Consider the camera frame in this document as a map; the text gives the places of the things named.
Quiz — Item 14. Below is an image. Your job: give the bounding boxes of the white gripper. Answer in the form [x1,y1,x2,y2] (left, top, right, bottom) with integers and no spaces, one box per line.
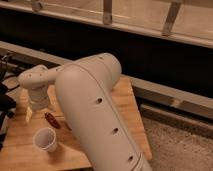
[25,87,50,123]

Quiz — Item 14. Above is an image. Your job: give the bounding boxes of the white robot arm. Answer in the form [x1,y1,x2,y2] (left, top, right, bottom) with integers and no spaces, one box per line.
[18,53,152,171]

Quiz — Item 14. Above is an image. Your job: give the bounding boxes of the black equipment at left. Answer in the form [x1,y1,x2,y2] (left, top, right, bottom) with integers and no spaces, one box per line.
[0,56,16,150]

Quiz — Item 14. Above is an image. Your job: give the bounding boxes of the white paper cup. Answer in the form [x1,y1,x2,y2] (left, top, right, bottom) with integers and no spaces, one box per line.
[33,127,57,152]

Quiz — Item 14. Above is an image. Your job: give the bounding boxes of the black cable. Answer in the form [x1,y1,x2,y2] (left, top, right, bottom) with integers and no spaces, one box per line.
[1,64,24,92]

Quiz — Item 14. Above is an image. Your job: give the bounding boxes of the metal window bracket left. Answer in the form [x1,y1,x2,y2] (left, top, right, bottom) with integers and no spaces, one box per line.
[31,0,42,12]

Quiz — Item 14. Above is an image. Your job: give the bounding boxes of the metal window bracket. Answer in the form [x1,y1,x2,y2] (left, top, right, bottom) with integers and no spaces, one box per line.
[102,0,112,25]
[162,0,182,36]
[31,0,42,12]

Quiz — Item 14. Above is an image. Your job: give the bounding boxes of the metal window bracket middle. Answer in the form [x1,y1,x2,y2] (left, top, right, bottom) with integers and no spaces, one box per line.
[102,0,112,25]

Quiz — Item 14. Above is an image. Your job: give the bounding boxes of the metal window bracket right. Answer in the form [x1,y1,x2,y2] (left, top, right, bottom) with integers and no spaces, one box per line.
[162,0,182,36]

